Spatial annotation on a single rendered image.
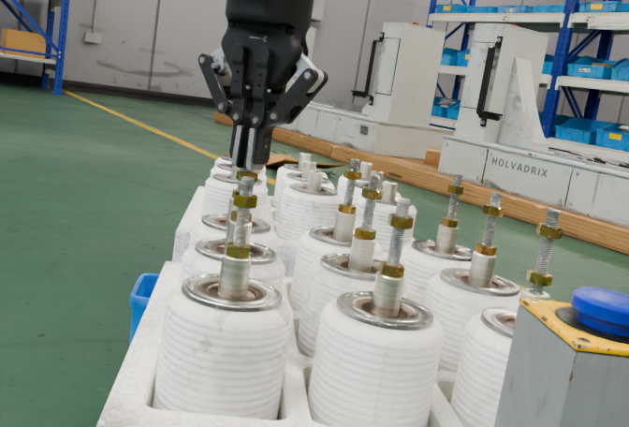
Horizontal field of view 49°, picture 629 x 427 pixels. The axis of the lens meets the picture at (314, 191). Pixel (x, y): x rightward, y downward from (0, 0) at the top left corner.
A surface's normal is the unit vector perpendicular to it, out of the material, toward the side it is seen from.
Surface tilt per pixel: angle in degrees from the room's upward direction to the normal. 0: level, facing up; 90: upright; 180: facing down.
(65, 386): 0
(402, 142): 90
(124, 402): 0
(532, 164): 90
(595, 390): 90
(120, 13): 90
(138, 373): 0
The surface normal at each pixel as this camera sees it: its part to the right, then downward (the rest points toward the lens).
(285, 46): -0.50, 0.06
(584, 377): 0.10, 0.17
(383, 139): 0.51, 0.21
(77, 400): 0.15, -0.98
